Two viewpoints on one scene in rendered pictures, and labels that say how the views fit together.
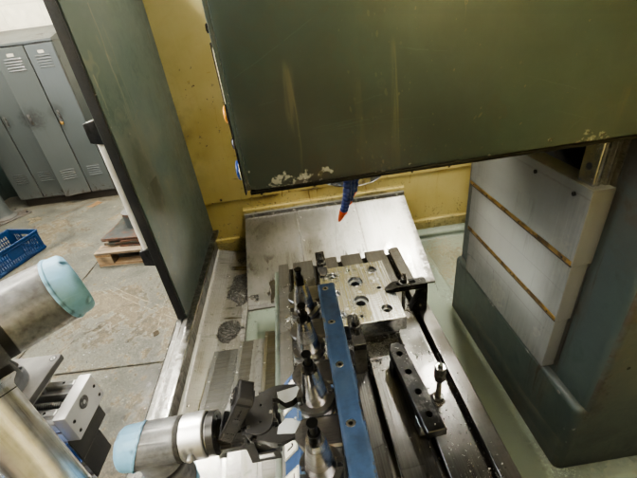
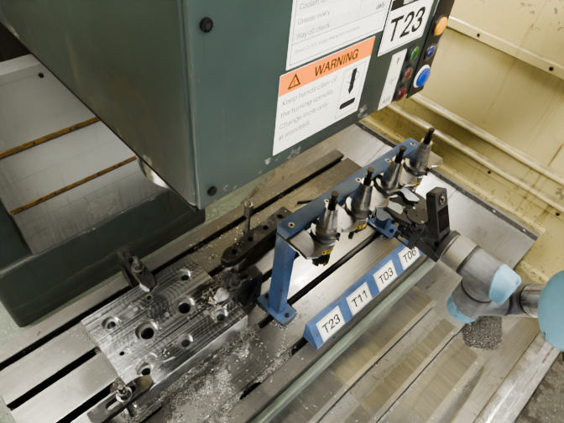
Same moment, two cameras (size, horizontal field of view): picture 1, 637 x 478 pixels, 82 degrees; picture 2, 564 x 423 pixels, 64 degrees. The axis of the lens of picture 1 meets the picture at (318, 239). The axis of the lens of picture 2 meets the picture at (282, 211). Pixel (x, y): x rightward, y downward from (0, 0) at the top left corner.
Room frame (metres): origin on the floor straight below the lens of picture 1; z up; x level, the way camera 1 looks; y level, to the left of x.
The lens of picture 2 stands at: (1.12, 0.40, 1.93)
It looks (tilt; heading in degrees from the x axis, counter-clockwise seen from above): 47 degrees down; 223
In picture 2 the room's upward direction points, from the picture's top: 7 degrees clockwise
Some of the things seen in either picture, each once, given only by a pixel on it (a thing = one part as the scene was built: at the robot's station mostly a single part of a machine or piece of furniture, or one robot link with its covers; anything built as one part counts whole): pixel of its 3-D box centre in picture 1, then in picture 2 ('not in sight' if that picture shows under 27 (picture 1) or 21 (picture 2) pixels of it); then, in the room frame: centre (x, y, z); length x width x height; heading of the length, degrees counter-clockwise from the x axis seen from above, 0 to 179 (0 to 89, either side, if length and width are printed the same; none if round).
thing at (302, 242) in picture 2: (303, 295); (306, 245); (0.66, 0.05, 1.21); 0.07 x 0.05 x 0.01; 92
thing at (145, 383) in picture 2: (321, 269); (123, 404); (1.08, 0.00, 0.97); 0.13 x 0.03 x 0.15; 2
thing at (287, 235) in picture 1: (335, 254); not in sight; (1.49, -0.07, 0.75); 0.89 x 0.67 x 0.26; 92
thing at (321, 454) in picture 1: (318, 452); (422, 152); (0.27, 0.04, 1.26); 0.04 x 0.04 x 0.07
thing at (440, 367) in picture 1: (439, 382); (248, 217); (0.56, -0.25, 0.96); 0.03 x 0.03 x 0.13
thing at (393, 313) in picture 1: (357, 296); (166, 323); (0.92, -0.10, 0.97); 0.29 x 0.23 x 0.05; 2
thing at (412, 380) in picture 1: (412, 389); (257, 240); (0.58, -0.19, 0.93); 0.26 x 0.05 x 0.06; 7
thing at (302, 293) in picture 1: (301, 295); (329, 217); (0.60, 0.05, 1.26); 0.04 x 0.04 x 0.07
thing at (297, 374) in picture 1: (311, 374); (374, 196); (0.44, 0.04, 1.21); 0.07 x 0.05 x 0.01; 92
